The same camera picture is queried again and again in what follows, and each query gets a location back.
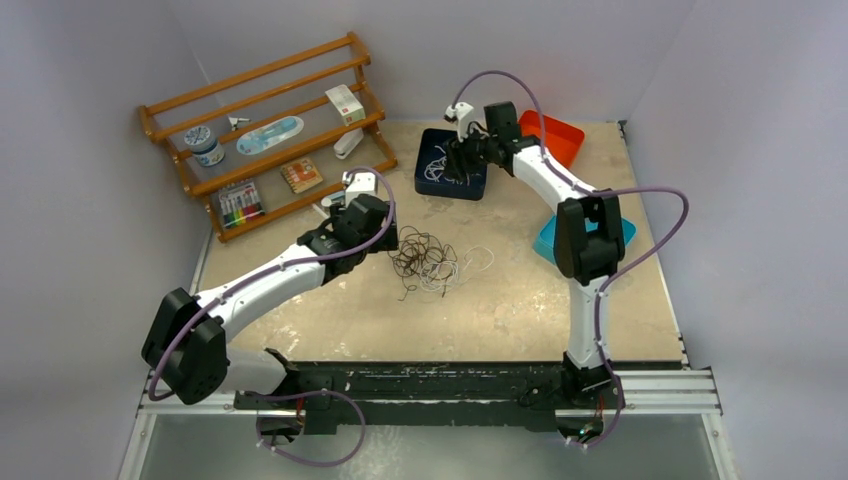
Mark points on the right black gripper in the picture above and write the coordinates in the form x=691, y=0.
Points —
x=458, y=158

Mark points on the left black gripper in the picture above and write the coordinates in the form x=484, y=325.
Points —
x=386, y=244

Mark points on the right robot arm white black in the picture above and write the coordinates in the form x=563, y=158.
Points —
x=588, y=243

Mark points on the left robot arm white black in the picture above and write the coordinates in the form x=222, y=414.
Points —
x=187, y=344

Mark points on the dark navy square tray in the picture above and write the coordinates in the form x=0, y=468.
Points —
x=429, y=178

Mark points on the small blue white stapler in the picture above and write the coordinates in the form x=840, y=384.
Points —
x=334, y=199

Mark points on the orange square tray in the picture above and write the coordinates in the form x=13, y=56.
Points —
x=564, y=141

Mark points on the orange patterned small pack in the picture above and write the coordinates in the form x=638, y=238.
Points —
x=301, y=174

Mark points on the cyan square tray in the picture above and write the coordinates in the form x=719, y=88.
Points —
x=544, y=242

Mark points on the white red small box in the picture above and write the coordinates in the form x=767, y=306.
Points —
x=347, y=105

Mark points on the coloured marker set pack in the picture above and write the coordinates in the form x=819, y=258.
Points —
x=240, y=204

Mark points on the oval blue white package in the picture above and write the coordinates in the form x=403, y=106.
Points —
x=268, y=136

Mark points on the small metal clip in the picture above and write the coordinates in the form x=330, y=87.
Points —
x=238, y=122

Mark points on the blue white round jar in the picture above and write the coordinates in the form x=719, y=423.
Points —
x=203, y=143

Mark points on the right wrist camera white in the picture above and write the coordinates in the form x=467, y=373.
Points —
x=460, y=114

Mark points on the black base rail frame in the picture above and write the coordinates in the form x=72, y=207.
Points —
x=536, y=396

